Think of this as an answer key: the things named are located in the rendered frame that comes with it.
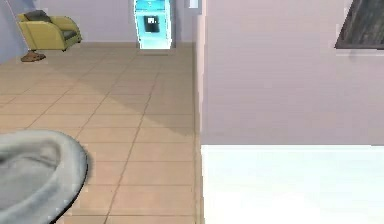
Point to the grey round floor cushion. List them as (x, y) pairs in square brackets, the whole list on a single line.
[(33, 176)]

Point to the dark grey cushion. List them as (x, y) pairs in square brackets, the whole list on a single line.
[(38, 16)]

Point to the yellow-green armchair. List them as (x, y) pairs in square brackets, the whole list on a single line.
[(46, 35)]

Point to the pale blue fridge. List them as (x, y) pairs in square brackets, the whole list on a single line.
[(154, 23)]

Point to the white light switch plate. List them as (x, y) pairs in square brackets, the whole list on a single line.
[(193, 3)]

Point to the dark framed wall picture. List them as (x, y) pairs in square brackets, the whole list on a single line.
[(363, 25)]

